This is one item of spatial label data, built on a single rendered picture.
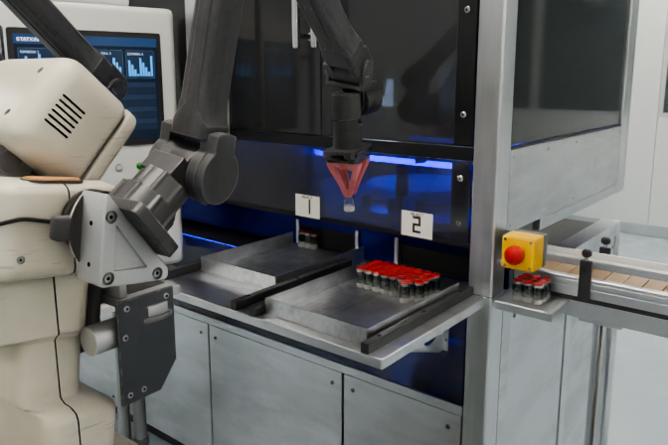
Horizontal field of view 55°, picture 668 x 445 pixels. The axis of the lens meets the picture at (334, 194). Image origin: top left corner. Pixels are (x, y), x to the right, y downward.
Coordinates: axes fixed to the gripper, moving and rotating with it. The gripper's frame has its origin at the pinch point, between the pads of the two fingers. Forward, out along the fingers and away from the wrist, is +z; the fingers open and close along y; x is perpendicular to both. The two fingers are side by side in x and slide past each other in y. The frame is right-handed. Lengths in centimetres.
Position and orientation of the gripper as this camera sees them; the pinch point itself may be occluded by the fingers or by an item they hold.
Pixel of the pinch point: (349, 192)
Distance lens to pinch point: 126.8
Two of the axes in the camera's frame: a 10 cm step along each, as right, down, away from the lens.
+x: -9.1, -0.7, 4.1
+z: 0.5, 9.6, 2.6
